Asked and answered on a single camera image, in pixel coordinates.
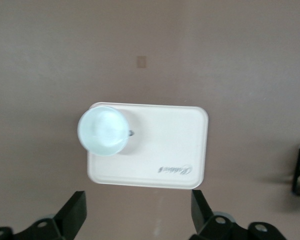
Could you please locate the small brown tape patch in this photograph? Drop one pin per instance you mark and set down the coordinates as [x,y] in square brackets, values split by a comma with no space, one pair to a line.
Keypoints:
[141,61]

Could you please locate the white bowl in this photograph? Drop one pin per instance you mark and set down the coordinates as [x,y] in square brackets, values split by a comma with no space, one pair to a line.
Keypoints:
[102,131]

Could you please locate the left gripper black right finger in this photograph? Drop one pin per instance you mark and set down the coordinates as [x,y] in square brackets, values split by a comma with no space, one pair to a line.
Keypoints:
[202,215]

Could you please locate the beige plastic tray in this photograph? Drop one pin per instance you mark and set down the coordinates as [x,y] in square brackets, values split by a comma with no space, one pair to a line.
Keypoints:
[165,140]

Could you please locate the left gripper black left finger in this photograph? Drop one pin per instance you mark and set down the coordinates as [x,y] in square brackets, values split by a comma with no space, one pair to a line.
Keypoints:
[72,215]

